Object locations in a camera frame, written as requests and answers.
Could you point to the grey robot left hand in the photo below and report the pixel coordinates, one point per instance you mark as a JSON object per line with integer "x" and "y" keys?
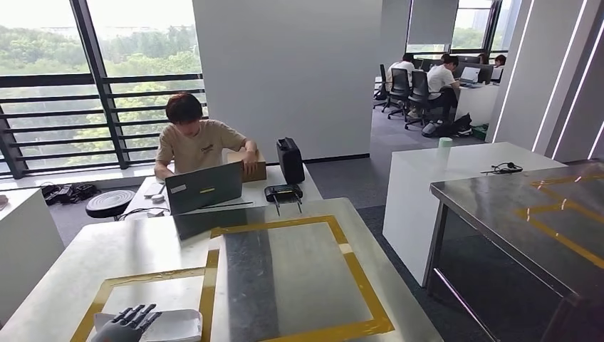
{"x": 125, "y": 325}

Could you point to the large white glossy panel part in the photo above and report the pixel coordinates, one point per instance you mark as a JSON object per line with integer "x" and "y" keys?
{"x": 179, "y": 325}

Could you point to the pale steel workbench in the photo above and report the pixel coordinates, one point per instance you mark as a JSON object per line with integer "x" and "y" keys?
{"x": 141, "y": 245}

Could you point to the dark steel workbench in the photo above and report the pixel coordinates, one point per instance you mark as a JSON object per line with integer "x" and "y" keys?
{"x": 495, "y": 203}

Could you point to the round black stool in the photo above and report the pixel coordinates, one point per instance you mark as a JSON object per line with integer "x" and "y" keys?
{"x": 110, "y": 203}

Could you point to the white computer mouse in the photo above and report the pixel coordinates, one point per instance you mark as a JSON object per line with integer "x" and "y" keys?
{"x": 157, "y": 198}

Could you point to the grey laptop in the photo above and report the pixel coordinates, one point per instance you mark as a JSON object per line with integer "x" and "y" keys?
{"x": 203, "y": 189}

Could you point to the person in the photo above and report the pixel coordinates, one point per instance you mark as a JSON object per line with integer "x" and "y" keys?
{"x": 500, "y": 63}
{"x": 203, "y": 146}
{"x": 401, "y": 66}
{"x": 441, "y": 80}

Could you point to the black router with antennas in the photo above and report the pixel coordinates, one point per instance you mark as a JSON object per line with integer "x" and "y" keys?
{"x": 283, "y": 192}

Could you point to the cardboard box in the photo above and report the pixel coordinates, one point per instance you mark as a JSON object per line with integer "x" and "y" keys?
{"x": 257, "y": 165}

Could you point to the black hard case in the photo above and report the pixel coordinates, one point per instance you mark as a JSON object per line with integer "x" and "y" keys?
{"x": 290, "y": 160}

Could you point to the black window railing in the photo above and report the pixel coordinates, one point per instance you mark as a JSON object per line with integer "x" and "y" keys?
{"x": 56, "y": 80}

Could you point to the black office chair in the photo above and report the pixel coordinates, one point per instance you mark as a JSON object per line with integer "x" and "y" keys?
{"x": 400, "y": 87}
{"x": 381, "y": 87}
{"x": 419, "y": 94}

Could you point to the pale green cup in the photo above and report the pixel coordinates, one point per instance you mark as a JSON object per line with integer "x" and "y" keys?
{"x": 445, "y": 143}

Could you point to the black bag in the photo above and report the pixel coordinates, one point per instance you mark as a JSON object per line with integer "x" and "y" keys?
{"x": 446, "y": 127}

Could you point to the green plastic crate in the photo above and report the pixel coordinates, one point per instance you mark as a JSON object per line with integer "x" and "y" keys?
{"x": 480, "y": 132}

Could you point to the black headset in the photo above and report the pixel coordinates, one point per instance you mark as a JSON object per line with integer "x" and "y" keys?
{"x": 502, "y": 168}

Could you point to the white office desk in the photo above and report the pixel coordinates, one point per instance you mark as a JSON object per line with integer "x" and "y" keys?
{"x": 476, "y": 104}

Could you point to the open laptop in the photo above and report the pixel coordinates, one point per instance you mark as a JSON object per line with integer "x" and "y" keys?
{"x": 470, "y": 75}

